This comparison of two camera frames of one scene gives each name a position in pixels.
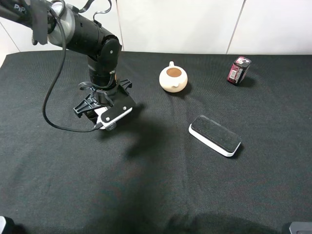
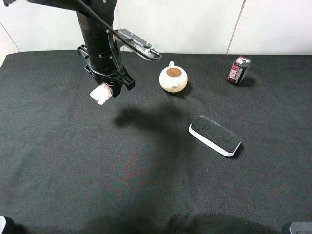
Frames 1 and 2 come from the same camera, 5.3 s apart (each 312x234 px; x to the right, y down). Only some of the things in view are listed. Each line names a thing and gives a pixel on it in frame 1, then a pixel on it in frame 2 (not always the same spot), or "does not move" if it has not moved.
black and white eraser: [217, 137] does not move
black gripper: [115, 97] -> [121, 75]
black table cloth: [217, 143] does not move
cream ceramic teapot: [173, 78] does not move
